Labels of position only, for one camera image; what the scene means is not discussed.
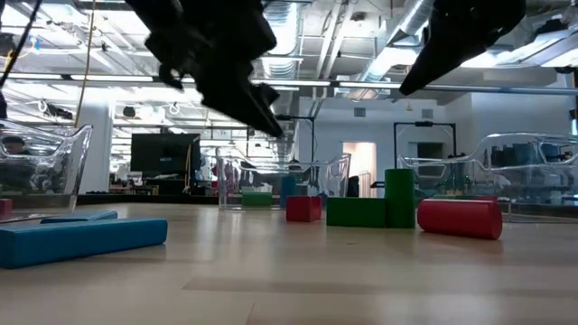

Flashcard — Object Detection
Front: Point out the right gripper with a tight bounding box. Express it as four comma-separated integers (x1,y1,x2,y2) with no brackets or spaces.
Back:
399,0,527,97

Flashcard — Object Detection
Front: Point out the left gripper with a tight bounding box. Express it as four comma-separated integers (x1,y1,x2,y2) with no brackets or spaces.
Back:
146,8,284,139

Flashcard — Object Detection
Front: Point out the green cylinder block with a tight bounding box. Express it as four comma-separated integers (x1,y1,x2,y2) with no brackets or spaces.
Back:
384,168,417,230
240,190,274,209

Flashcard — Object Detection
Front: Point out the blue cylinder block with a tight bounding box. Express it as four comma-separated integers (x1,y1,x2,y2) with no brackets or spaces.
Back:
279,175,299,210

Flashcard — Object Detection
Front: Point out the red rectangular block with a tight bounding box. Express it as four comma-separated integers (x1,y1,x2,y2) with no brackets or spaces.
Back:
284,194,323,224

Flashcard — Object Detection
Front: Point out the green rectangular block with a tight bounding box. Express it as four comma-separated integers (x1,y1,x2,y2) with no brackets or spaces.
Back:
325,196,387,229

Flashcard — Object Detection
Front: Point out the red cylinder block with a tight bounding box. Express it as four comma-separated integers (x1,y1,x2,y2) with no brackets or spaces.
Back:
415,199,504,241

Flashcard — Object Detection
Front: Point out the blue long block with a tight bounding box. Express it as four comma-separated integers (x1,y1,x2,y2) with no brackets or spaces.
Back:
0,218,169,270
39,209,119,226

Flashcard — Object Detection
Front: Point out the clear plastic bin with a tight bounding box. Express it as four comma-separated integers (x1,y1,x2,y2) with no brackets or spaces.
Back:
396,132,578,223
215,146,352,212
0,119,95,225

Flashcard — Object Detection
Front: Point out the black monitor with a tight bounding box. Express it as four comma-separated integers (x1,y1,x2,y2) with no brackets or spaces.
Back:
130,133,202,180

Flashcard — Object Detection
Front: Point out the lit doorway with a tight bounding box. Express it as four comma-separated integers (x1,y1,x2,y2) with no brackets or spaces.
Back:
341,141,378,199

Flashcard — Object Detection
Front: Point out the ceiling light strip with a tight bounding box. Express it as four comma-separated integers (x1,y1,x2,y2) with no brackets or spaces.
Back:
0,71,578,96

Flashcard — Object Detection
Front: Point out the person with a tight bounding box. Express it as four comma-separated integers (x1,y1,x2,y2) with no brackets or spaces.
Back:
1,135,29,157

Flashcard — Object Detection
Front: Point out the black gantry frame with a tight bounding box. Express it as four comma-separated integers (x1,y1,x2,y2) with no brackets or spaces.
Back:
393,121,457,159
275,115,316,166

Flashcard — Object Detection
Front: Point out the silver ventilation duct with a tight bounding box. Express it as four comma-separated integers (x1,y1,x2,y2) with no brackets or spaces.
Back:
264,0,302,150

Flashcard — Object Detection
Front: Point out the black aluminium table frame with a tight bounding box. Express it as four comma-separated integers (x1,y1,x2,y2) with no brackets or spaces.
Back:
0,192,578,209

